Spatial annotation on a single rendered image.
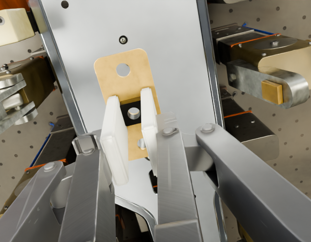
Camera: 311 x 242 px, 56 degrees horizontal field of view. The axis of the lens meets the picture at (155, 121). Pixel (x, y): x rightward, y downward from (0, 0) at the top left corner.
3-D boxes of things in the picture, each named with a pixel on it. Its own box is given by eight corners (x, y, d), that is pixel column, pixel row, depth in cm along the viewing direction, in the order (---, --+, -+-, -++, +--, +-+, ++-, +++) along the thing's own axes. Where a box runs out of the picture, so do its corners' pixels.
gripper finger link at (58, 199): (111, 196, 14) (50, 211, 14) (114, 147, 18) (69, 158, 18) (101, 170, 13) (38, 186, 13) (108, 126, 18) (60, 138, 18)
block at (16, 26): (77, 20, 66) (18, 42, 32) (61, 24, 66) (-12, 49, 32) (71, 4, 64) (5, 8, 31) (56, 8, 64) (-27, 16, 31)
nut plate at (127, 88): (169, 149, 23) (171, 157, 22) (124, 160, 24) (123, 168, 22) (145, 46, 20) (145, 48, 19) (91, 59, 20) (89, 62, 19)
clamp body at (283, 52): (249, 45, 71) (347, 83, 39) (202, 57, 71) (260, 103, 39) (247, 18, 69) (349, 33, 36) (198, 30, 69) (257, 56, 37)
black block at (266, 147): (238, 100, 76) (296, 155, 49) (201, 109, 77) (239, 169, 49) (235, 81, 74) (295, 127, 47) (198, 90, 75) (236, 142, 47)
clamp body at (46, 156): (95, 130, 77) (65, 236, 42) (55, 139, 77) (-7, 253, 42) (87, 107, 74) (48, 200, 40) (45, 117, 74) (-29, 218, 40)
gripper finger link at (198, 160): (160, 155, 13) (225, 140, 13) (154, 114, 18) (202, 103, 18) (167, 182, 14) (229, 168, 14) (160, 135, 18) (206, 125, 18)
